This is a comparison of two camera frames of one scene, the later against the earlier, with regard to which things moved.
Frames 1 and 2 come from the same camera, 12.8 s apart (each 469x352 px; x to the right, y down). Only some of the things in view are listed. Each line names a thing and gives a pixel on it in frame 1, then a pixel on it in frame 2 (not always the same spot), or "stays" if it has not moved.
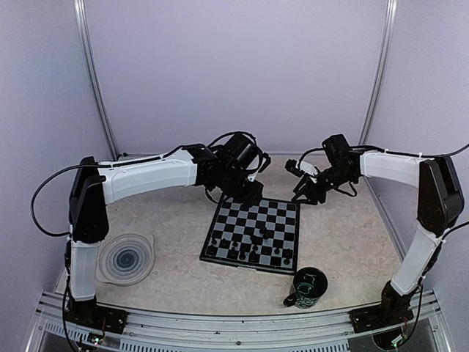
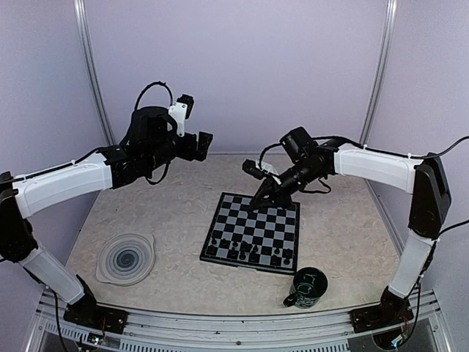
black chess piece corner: (211, 250) stays
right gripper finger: (301, 197) to (267, 189)
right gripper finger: (301, 185) to (275, 203)
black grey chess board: (262, 237) stays
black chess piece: (232, 254) stays
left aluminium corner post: (82, 30) stays
